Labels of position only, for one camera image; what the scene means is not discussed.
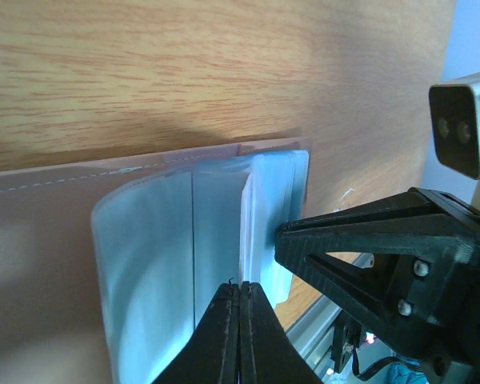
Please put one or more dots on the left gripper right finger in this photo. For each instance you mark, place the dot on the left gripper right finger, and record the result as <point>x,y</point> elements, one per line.
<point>266,355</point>

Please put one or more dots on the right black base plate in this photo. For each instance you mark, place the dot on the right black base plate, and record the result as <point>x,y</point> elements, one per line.
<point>348,334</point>

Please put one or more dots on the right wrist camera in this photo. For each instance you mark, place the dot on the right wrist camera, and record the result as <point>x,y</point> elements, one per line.
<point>455,118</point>

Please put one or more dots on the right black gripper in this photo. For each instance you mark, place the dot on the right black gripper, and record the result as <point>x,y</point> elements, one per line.
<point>407,267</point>

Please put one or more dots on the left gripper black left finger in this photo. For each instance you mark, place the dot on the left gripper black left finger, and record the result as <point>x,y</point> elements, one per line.
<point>211,354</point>

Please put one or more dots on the blue card holder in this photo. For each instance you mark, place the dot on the blue card holder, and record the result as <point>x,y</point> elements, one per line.
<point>106,267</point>

